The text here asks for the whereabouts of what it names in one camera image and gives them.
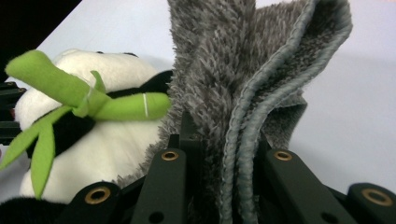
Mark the grey fluffy towel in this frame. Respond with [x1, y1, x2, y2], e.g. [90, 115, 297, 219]
[116, 0, 354, 224]

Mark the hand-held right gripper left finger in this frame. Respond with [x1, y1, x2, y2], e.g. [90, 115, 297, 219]
[167, 110, 205, 188]

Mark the light blue table mat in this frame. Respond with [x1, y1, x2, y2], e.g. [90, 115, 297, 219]
[0, 0, 396, 203]

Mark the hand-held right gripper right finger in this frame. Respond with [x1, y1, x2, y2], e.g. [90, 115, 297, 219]
[252, 132, 274, 188]

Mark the panda plush toy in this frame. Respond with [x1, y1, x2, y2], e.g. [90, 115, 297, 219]
[0, 48, 174, 224]

